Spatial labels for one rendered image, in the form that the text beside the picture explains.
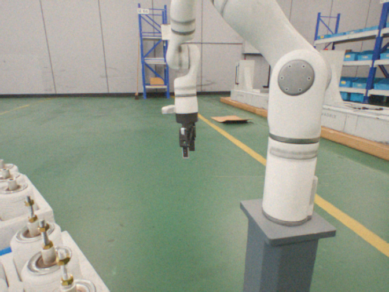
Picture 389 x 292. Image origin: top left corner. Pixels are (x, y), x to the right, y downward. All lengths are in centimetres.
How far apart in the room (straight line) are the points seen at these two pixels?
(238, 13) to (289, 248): 46
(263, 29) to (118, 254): 80
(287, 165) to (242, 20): 29
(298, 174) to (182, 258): 54
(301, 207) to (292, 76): 25
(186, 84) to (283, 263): 54
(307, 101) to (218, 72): 658
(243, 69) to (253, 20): 436
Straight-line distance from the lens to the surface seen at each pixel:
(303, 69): 47
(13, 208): 93
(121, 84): 672
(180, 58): 79
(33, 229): 67
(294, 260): 58
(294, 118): 48
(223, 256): 92
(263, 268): 59
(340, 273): 97
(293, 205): 53
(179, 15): 74
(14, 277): 70
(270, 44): 55
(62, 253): 44
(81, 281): 52
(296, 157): 49
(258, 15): 54
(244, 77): 485
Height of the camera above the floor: 60
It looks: 18 degrees down
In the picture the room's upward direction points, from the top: straight up
